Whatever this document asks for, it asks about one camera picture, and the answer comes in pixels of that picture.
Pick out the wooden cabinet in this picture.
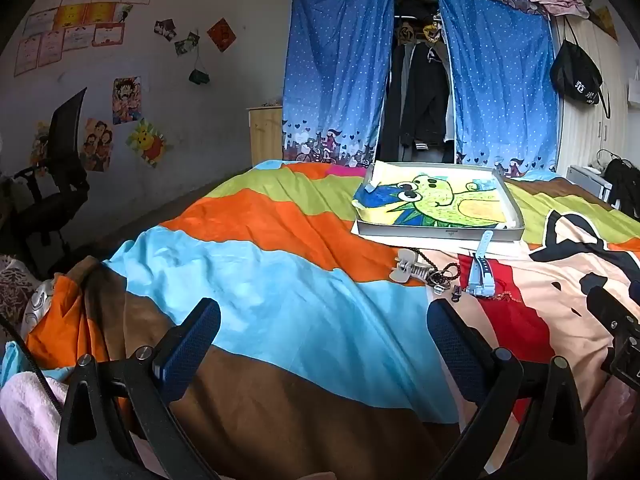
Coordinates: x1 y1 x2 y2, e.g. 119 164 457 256
246 105 285 167

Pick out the cartoon family poster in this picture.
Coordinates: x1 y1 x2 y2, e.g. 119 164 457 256
79 118 114 173

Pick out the grey hair clip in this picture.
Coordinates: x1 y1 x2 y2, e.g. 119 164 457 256
389 251 427 283

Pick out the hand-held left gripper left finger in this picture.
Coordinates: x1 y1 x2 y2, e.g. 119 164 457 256
56 297 222 480

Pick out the red square paper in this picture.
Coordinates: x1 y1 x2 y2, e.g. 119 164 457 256
206 18 237 53

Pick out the grey hanging coat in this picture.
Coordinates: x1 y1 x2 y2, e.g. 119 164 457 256
377 42 417 160

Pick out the black cable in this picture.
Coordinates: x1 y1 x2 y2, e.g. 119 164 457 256
0 314 66 418

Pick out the small green hanging bag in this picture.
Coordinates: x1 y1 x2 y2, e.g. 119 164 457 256
188 54 212 85

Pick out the dark bead necklace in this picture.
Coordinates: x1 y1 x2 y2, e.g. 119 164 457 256
409 247 474 295

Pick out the group of wall certificates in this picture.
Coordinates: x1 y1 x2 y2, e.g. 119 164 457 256
13 0 154 78

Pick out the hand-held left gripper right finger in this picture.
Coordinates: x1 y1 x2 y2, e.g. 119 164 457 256
426 298 588 480

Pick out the yellow creature poster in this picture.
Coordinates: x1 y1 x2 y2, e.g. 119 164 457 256
124 118 172 168

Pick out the white wardrobe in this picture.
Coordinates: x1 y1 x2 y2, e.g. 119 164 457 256
549 12 632 178

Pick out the pink towel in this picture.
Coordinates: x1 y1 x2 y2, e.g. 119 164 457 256
0 370 68 480

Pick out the blue dotted curtain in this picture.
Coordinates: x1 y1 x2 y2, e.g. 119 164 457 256
436 0 561 175
281 0 397 167

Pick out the black bag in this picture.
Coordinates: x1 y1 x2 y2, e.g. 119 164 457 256
549 25 612 119

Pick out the anime character poster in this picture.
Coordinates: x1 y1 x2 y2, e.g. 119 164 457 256
111 76 143 126

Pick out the patterned pillow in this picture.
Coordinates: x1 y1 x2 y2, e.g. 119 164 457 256
0 254 57 342

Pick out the black hanging jacket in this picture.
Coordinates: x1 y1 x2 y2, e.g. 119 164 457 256
399 39 455 150

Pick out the colourful striped blanket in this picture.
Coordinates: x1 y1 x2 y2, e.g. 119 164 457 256
0 159 640 480

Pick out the grey shallow tray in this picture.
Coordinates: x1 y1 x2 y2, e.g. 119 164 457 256
356 161 525 242

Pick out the white storage box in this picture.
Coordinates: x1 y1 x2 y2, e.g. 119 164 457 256
566 164 614 202

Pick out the pile of black clothes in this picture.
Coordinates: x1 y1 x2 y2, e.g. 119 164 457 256
596 149 640 217

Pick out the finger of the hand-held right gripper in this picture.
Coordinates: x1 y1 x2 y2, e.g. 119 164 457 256
607 332 640 392
586 285 640 343

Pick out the black office chair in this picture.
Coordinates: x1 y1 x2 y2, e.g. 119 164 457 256
12 87 92 273

